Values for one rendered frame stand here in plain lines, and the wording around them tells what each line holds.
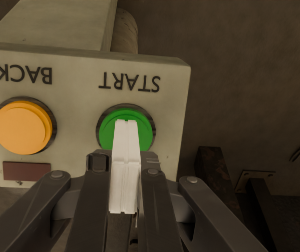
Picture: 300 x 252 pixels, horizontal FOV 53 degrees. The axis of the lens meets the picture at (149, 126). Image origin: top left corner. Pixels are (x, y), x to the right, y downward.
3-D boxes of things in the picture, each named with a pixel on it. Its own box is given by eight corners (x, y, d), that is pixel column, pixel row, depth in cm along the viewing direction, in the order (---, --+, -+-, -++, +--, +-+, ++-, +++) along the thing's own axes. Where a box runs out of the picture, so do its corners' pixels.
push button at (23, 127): (55, 148, 24) (49, 157, 22) (3, 145, 24) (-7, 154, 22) (54, 99, 23) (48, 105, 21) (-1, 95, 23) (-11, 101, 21)
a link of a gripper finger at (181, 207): (140, 194, 14) (206, 197, 14) (137, 149, 18) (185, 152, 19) (138, 223, 14) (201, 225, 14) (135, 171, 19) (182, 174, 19)
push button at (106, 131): (148, 153, 25) (150, 163, 23) (99, 150, 25) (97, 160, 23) (153, 106, 24) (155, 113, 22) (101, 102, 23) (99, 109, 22)
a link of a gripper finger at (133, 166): (126, 163, 15) (141, 163, 15) (126, 119, 21) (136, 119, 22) (122, 214, 16) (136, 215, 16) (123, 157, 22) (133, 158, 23)
